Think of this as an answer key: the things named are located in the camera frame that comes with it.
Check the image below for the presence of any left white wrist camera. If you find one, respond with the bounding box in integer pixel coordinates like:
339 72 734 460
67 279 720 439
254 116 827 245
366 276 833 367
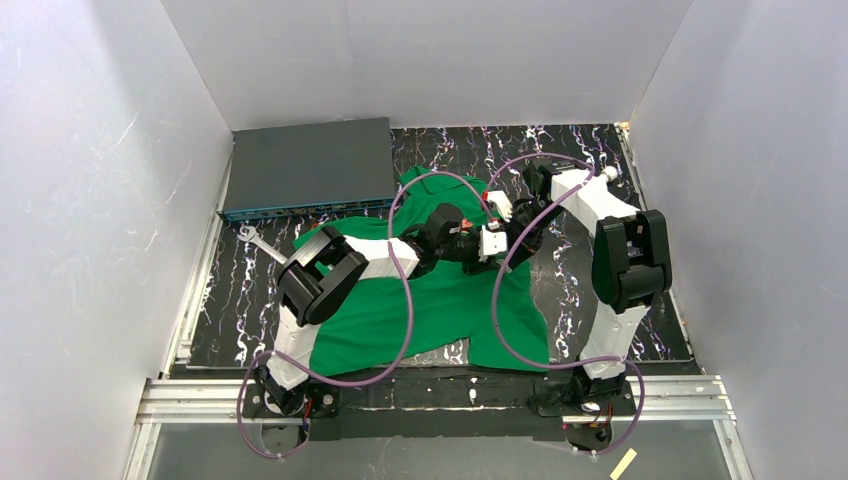
478 221 509 260

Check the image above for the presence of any green polo shirt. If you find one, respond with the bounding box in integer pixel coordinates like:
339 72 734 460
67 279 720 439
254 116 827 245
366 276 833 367
310 167 549 376

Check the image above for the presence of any purple cable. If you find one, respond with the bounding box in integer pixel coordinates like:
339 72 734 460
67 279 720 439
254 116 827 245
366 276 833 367
235 170 498 461
486 152 647 458

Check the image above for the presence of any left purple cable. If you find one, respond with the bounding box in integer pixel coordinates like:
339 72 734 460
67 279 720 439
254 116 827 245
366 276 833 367
235 170 498 461

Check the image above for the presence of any orange white toy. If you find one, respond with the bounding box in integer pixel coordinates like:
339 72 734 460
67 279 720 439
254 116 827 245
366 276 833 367
599 165 619 183

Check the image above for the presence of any silver wrench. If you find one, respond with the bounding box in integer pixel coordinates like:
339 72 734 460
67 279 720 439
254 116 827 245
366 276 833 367
237 225 288 265

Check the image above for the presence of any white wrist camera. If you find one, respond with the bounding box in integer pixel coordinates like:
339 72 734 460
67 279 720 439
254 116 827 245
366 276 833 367
478 221 509 260
482 190 513 222

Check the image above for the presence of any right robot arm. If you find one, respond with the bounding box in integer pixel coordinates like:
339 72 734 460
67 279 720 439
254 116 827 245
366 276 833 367
506 155 672 381

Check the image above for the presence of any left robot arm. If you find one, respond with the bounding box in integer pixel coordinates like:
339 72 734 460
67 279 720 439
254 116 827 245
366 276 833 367
238 200 513 417

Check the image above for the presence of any grey network switch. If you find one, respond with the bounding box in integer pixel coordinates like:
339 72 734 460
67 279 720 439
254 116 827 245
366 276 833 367
218 117 396 222

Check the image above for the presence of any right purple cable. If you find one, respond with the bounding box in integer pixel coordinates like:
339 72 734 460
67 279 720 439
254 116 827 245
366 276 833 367
486 152 647 458

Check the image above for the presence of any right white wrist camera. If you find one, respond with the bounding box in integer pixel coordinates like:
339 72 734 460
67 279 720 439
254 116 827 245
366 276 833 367
482 190 513 222

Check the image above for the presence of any yellow tape strip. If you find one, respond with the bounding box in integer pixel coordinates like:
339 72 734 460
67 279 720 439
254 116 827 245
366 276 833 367
609 448 638 480

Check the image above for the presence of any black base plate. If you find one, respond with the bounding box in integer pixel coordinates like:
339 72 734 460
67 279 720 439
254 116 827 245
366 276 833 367
239 367 638 441

